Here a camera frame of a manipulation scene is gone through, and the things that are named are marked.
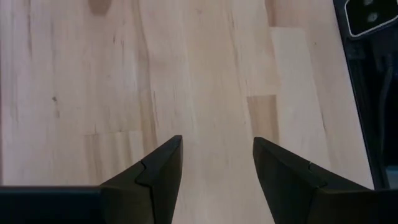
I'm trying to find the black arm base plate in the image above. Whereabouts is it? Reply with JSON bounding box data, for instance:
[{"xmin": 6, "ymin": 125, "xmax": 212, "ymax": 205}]
[{"xmin": 343, "ymin": 0, "xmax": 398, "ymax": 39}]

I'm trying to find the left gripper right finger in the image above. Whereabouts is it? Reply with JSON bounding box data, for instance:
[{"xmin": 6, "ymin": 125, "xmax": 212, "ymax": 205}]
[{"xmin": 252, "ymin": 136, "xmax": 398, "ymax": 224}]

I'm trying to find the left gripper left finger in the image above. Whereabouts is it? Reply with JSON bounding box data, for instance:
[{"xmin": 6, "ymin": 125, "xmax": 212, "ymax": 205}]
[{"xmin": 0, "ymin": 134, "xmax": 183, "ymax": 224}]

